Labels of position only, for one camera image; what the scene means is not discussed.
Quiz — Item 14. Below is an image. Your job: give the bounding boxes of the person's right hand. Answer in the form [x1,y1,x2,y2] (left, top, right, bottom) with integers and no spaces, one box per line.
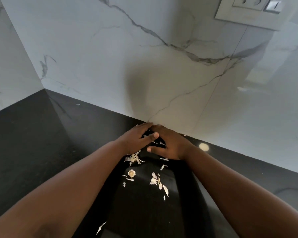
[147,125,195,161]

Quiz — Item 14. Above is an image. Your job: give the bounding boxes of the person's left hand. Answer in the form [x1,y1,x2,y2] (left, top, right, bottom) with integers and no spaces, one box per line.
[115,122,159,155]

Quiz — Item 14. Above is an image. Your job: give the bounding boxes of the garlic peel scraps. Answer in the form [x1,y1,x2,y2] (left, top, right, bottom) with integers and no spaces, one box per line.
[75,103,170,235]

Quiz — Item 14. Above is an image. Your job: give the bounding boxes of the person's right forearm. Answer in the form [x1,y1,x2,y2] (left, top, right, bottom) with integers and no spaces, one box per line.
[183,146,298,238]

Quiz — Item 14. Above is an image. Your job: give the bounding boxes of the person's left forearm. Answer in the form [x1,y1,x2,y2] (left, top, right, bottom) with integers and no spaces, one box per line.
[0,141,129,238]

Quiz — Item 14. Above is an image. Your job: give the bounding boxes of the black countertop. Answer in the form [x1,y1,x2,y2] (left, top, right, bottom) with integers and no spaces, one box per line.
[0,88,298,238]

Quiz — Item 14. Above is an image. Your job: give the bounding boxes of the white socket with switch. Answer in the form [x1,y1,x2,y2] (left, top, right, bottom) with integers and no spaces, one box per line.
[215,0,288,31]

